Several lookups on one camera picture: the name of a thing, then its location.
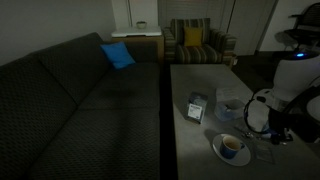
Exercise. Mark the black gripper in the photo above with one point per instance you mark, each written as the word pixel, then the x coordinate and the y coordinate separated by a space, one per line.
pixel 280 123

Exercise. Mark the dark metal spoon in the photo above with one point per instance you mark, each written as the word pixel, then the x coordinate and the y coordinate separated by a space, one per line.
pixel 250 135

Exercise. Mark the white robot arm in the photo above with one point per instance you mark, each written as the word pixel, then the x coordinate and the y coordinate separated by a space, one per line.
pixel 292 104

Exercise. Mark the blue coffee mug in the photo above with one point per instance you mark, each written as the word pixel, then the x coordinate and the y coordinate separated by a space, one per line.
pixel 230 146

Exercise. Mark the flat clear sachet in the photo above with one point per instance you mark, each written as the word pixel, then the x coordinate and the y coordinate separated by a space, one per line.
pixel 264 153

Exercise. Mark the white round saucer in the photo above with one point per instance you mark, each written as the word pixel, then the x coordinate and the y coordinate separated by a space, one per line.
pixel 242 158

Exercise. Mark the white paper sheet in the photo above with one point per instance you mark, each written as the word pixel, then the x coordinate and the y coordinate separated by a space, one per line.
pixel 233 93

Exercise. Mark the black office chair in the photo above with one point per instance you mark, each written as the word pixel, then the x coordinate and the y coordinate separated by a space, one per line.
pixel 306 29

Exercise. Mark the dark coffee bag with label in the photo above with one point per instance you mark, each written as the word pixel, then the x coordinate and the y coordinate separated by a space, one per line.
pixel 196 106

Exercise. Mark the yellow cushion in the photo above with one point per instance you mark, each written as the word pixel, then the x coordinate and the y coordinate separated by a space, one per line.
pixel 192 36

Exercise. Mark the striped armchair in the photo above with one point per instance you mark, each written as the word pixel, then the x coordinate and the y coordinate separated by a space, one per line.
pixel 217 46

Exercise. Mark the white topped side table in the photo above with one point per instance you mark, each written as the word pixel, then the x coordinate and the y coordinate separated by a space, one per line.
pixel 149 34

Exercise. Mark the small bowl on side table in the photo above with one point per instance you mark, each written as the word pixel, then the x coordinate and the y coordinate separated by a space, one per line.
pixel 141 24

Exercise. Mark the blue throw pillow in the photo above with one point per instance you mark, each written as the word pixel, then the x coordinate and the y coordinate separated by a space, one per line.
pixel 118 54

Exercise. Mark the dark grey patterned sofa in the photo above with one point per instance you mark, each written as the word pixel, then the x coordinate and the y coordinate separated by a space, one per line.
pixel 66 113

